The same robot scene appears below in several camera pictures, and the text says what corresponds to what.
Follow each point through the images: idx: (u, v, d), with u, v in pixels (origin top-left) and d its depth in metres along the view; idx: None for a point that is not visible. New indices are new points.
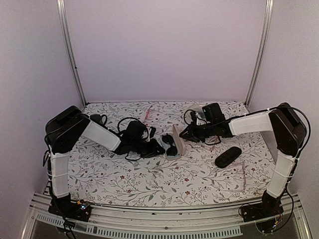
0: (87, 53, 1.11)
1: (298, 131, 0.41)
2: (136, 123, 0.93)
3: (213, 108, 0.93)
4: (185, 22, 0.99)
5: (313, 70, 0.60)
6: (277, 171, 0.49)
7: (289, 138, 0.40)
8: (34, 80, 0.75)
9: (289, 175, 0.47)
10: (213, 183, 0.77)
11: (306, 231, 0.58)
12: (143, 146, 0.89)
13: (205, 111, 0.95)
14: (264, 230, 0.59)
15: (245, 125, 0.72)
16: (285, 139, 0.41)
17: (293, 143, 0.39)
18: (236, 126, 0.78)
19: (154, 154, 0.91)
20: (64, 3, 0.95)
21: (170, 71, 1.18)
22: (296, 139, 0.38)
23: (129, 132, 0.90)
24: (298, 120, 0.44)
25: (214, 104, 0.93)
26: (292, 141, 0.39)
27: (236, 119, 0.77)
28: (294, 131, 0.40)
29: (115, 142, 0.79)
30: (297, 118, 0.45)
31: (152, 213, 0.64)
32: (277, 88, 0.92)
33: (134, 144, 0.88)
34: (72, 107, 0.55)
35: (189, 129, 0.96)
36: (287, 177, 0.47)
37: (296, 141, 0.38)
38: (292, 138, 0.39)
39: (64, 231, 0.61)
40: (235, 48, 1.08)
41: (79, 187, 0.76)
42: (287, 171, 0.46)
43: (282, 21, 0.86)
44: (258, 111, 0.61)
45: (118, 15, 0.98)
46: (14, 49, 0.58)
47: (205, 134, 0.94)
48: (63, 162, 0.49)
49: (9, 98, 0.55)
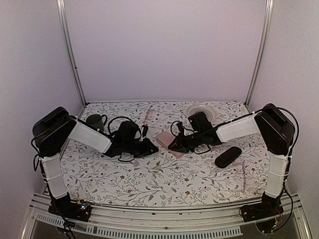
0: (86, 53, 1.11)
1: (286, 131, 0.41)
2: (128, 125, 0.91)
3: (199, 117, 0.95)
4: (185, 22, 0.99)
5: (313, 70, 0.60)
6: (272, 171, 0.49)
7: (277, 138, 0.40)
8: (34, 81, 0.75)
9: (284, 174, 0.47)
10: (213, 183, 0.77)
11: (306, 231, 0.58)
12: (135, 147, 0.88)
13: (191, 121, 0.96)
14: (265, 230, 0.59)
15: (233, 131, 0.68)
16: (273, 140, 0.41)
17: (282, 142, 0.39)
18: (223, 133, 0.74)
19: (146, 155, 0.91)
20: (64, 3, 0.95)
21: (170, 71, 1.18)
22: (284, 139, 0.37)
23: (121, 132, 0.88)
24: (285, 119, 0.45)
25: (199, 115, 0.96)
26: (280, 141, 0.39)
27: (222, 126, 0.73)
28: (282, 131, 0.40)
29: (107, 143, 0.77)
30: (283, 116, 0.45)
31: (152, 213, 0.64)
32: (277, 88, 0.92)
33: (125, 144, 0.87)
34: (58, 107, 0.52)
35: (177, 140, 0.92)
36: (282, 176, 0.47)
37: (285, 140, 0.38)
38: (281, 138, 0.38)
39: (64, 231, 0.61)
40: (235, 48, 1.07)
41: (79, 187, 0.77)
42: (281, 170, 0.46)
43: (282, 21, 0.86)
44: (246, 115, 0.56)
45: (118, 16, 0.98)
46: (14, 49, 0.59)
47: (194, 144, 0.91)
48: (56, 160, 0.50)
49: (9, 99, 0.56)
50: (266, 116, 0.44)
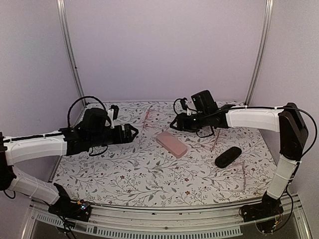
0: (86, 53, 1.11)
1: (303, 137, 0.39)
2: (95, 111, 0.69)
3: (204, 96, 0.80)
4: (185, 23, 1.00)
5: (313, 70, 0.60)
6: (278, 174, 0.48)
7: (293, 144, 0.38)
8: (34, 81, 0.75)
9: (290, 177, 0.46)
10: (213, 183, 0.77)
11: (306, 231, 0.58)
12: (106, 135, 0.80)
13: (195, 101, 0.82)
14: (264, 230, 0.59)
15: (243, 117, 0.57)
16: (288, 144, 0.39)
17: (297, 149, 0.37)
18: (234, 118, 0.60)
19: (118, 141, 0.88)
20: (64, 3, 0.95)
21: (170, 71, 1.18)
22: (301, 146, 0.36)
23: (84, 124, 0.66)
24: (303, 125, 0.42)
25: (204, 92, 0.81)
26: (296, 147, 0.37)
27: (234, 110, 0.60)
28: (300, 136, 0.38)
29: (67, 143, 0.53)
30: (302, 122, 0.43)
31: (152, 213, 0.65)
32: (277, 88, 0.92)
33: (95, 136, 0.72)
34: None
35: (179, 119, 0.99)
36: (288, 179, 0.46)
37: (301, 148, 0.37)
38: (297, 144, 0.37)
39: (63, 232, 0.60)
40: (235, 48, 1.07)
41: (79, 187, 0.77)
42: (289, 173, 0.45)
43: (282, 21, 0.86)
44: (267, 108, 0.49)
45: (118, 16, 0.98)
46: (14, 49, 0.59)
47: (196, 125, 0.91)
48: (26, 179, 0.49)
49: (8, 98, 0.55)
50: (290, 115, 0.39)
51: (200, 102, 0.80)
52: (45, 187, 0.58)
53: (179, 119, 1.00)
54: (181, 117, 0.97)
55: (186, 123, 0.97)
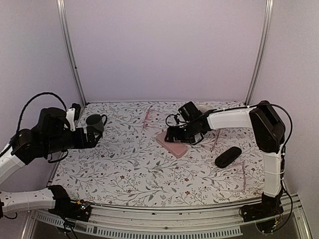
0: (86, 53, 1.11)
1: (276, 131, 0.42)
2: (50, 110, 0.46)
3: (188, 106, 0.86)
4: (184, 23, 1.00)
5: (313, 70, 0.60)
6: (268, 171, 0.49)
7: (267, 138, 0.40)
8: (34, 81, 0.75)
9: (279, 172, 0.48)
10: (213, 183, 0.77)
11: (306, 231, 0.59)
12: (67, 141, 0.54)
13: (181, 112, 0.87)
14: (264, 230, 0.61)
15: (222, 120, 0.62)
16: (262, 138, 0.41)
17: (272, 142, 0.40)
18: (213, 121, 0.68)
19: (80, 147, 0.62)
20: (64, 3, 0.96)
21: (170, 71, 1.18)
22: (274, 138, 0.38)
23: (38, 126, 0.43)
24: (277, 119, 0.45)
25: (188, 103, 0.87)
26: (271, 140, 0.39)
27: (213, 114, 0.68)
28: (273, 130, 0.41)
29: (19, 155, 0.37)
30: (276, 116, 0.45)
31: (152, 213, 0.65)
32: (277, 88, 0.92)
33: (53, 142, 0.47)
34: None
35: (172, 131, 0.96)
36: (278, 174, 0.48)
37: (275, 140, 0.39)
38: (271, 137, 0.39)
39: (64, 231, 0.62)
40: (235, 48, 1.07)
41: (79, 187, 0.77)
42: (276, 169, 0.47)
43: (282, 21, 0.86)
44: (241, 107, 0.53)
45: (117, 15, 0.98)
46: (14, 49, 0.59)
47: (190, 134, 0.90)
48: (16, 200, 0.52)
49: (8, 98, 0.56)
50: (261, 111, 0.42)
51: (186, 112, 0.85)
52: (37, 197, 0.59)
53: (170, 131, 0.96)
54: (174, 130, 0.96)
55: (179, 135, 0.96)
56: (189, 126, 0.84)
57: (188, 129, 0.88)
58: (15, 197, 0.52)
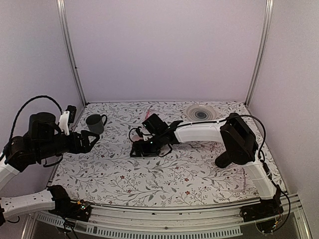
0: (86, 53, 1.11)
1: (246, 142, 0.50)
2: (41, 115, 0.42)
3: (152, 120, 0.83)
4: (185, 23, 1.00)
5: (313, 70, 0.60)
6: (254, 178, 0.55)
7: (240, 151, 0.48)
8: (35, 82, 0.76)
9: (263, 174, 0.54)
10: (213, 183, 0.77)
11: (306, 231, 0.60)
12: (61, 145, 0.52)
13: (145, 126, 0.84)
14: (264, 230, 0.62)
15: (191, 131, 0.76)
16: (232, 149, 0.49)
17: (244, 154, 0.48)
18: (182, 135, 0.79)
19: (74, 152, 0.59)
20: (64, 3, 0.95)
21: (170, 71, 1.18)
22: (245, 152, 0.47)
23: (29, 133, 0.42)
24: (247, 130, 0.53)
25: (151, 117, 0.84)
26: (242, 153, 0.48)
27: (181, 128, 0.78)
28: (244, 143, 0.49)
29: (14, 164, 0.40)
30: (245, 127, 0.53)
31: (152, 213, 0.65)
32: (276, 89, 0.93)
33: (45, 147, 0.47)
34: None
35: (137, 146, 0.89)
36: (262, 176, 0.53)
37: (246, 153, 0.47)
38: (242, 151, 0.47)
39: (64, 231, 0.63)
40: (235, 48, 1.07)
41: (79, 187, 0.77)
42: (259, 173, 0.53)
43: (282, 22, 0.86)
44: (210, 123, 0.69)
45: (118, 15, 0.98)
46: (14, 49, 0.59)
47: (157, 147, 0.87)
48: (17, 204, 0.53)
49: (8, 98, 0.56)
50: (231, 127, 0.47)
51: (149, 126, 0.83)
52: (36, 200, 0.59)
53: (137, 146, 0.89)
54: (139, 145, 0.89)
55: (145, 149, 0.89)
56: (156, 140, 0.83)
57: (154, 142, 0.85)
58: (15, 202, 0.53)
